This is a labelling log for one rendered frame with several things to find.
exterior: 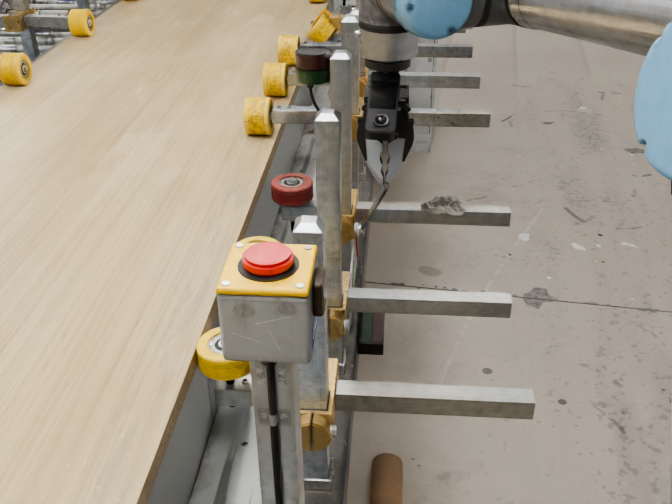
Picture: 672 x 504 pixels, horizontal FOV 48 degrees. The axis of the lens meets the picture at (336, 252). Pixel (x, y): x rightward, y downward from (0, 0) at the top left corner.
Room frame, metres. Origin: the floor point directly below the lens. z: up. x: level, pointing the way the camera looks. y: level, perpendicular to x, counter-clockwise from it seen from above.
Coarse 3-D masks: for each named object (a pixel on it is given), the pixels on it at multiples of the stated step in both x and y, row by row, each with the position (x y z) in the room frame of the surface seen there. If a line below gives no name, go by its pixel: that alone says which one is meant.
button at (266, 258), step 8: (248, 248) 0.51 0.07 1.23; (256, 248) 0.51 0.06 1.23; (264, 248) 0.51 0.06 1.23; (272, 248) 0.51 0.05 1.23; (280, 248) 0.51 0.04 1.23; (288, 248) 0.51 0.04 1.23; (248, 256) 0.49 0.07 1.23; (256, 256) 0.49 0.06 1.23; (264, 256) 0.49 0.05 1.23; (272, 256) 0.49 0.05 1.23; (280, 256) 0.49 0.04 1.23; (288, 256) 0.49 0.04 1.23; (248, 264) 0.49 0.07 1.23; (256, 264) 0.48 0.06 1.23; (264, 264) 0.48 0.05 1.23; (272, 264) 0.48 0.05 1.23; (280, 264) 0.49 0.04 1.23; (288, 264) 0.49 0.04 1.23; (256, 272) 0.48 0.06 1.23; (264, 272) 0.48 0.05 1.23; (272, 272) 0.48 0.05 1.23; (280, 272) 0.48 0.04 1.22
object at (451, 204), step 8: (432, 200) 1.28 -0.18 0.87; (440, 200) 1.28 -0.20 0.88; (448, 200) 1.29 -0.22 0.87; (456, 200) 1.27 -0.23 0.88; (424, 208) 1.27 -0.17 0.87; (432, 208) 1.26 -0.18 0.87; (440, 208) 1.26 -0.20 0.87; (448, 208) 1.26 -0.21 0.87; (456, 208) 1.26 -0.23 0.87; (464, 208) 1.27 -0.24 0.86
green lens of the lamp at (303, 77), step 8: (296, 72) 1.25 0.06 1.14; (304, 72) 1.23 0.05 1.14; (312, 72) 1.23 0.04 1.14; (320, 72) 1.23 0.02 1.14; (328, 72) 1.25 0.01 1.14; (296, 80) 1.25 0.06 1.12; (304, 80) 1.23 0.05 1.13; (312, 80) 1.23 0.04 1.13; (320, 80) 1.23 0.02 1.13; (328, 80) 1.25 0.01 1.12
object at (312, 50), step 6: (300, 48) 1.27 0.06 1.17; (306, 48) 1.27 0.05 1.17; (312, 48) 1.27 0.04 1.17; (318, 48) 1.27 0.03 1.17; (324, 48) 1.27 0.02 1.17; (300, 54) 1.24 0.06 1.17; (306, 54) 1.24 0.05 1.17; (312, 54) 1.24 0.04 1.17; (318, 54) 1.24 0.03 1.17; (324, 54) 1.24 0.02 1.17; (306, 84) 1.24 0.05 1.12; (318, 84) 1.24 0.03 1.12; (324, 84) 1.24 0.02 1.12; (312, 96) 1.26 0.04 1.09; (312, 102) 1.26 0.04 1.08; (318, 108) 1.26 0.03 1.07
